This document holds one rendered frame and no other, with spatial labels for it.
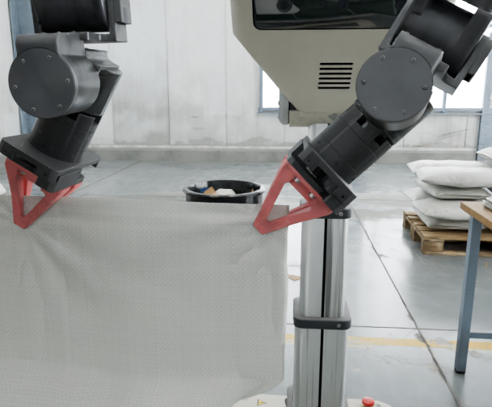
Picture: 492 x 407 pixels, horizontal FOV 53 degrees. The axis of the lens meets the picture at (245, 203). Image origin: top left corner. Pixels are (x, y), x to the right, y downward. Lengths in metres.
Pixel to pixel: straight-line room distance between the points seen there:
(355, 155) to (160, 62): 8.36
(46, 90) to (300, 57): 0.57
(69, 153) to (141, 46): 8.36
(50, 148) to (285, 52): 0.52
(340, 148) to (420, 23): 0.13
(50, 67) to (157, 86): 8.35
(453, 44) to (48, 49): 0.34
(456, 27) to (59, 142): 0.38
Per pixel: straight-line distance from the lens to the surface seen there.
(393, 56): 0.41
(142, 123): 8.88
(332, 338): 1.17
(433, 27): 0.48
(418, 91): 0.40
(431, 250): 3.94
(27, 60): 0.45
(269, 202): 0.49
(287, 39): 0.91
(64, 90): 0.44
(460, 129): 8.98
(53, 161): 0.53
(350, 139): 0.47
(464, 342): 2.37
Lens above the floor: 1.19
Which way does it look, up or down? 13 degrees down
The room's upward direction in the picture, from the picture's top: straight up
